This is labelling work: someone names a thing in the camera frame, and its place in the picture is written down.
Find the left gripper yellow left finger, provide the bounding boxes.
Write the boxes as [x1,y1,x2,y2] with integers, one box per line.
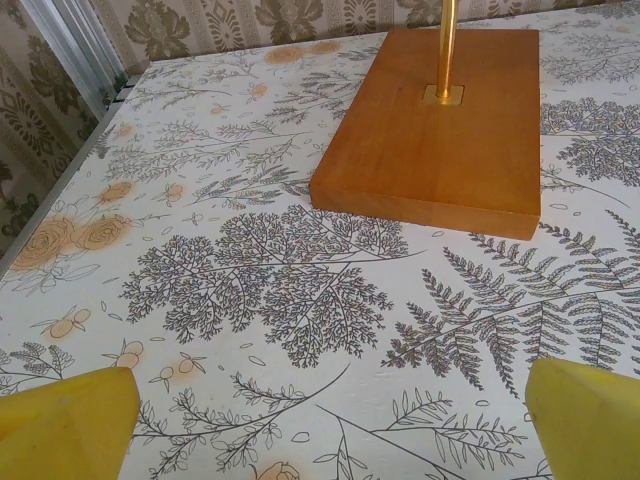
[0,366,142,480]

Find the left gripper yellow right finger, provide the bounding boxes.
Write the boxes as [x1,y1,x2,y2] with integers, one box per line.
[525,358,640,480]

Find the gold wire cup stand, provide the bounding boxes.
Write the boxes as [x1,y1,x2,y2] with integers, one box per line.
[308,0,544,242]

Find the aluminium frame post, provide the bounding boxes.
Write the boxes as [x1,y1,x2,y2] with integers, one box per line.
[19,0,132,107]

